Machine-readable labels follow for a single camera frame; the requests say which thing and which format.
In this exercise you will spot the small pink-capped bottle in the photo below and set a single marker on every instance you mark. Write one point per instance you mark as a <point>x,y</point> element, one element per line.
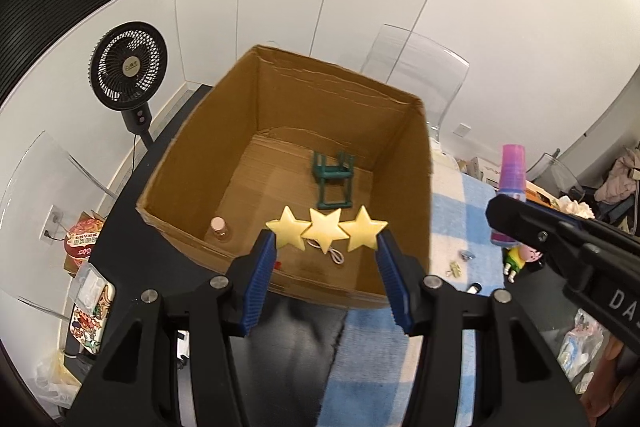
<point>220,229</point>

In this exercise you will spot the clear plastic bags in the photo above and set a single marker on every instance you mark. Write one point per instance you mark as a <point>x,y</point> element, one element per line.
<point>580,347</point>

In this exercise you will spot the clear plastic packet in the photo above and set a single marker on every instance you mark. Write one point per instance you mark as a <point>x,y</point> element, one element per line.
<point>90,284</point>

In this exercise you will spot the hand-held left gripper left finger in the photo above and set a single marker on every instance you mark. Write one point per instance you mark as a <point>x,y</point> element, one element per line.
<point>260,279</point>

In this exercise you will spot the gold binder clip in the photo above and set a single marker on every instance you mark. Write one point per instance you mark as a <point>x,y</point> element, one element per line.
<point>454,269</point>

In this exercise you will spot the clear plastic chair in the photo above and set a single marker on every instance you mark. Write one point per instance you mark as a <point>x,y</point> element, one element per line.
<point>47,187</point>
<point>417,67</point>

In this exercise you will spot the pile of clothes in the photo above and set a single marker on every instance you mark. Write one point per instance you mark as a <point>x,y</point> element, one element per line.
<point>620,187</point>

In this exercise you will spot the white plastic bag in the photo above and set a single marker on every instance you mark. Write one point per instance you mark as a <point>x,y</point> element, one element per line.
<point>55,382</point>

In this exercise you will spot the white small box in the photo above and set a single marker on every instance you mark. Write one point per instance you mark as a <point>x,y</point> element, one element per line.
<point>484,169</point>

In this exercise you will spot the small black cap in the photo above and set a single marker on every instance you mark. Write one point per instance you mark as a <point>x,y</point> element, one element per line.
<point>475,289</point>

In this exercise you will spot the green toy stool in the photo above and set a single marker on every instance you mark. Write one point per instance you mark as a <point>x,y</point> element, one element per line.
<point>332,179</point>

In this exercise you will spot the black standing fan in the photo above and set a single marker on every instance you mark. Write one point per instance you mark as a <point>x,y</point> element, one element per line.
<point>127,67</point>

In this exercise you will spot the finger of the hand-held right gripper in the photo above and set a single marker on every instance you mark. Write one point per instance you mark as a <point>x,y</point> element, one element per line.
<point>520,219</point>

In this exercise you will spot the dark cloth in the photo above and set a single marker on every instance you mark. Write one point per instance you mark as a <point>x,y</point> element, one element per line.
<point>285,357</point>

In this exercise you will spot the red round snack tub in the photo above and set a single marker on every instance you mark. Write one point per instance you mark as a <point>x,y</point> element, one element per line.
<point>82,239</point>

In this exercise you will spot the cartoon boy figure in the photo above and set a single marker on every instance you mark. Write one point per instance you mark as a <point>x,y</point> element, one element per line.
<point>522,257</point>

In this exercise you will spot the white wall socket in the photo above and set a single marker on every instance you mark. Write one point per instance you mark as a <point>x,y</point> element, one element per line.
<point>54,224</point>
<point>462,130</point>

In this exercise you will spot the white tissue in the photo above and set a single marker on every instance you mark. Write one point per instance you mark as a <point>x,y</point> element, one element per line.
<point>575,207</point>

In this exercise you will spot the brown cardboard box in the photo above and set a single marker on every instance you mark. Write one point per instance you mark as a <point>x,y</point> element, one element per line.
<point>280,117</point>

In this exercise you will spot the pink and purple bottle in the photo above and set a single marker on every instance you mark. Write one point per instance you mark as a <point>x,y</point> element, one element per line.
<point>512,172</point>

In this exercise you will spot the blue white checked cloth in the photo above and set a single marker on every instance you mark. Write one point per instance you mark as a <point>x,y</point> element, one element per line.
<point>460,217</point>

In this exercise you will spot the small metal clip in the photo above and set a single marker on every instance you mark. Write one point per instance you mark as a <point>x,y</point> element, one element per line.
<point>467,255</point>

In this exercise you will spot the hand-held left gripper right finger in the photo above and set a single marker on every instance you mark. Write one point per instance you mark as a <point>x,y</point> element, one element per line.
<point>396,282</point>

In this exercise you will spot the orange flat box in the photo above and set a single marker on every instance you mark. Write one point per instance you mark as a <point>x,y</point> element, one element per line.
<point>540,196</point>

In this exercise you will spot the yellow three-star ornament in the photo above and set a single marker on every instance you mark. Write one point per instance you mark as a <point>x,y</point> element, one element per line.
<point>327,227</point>

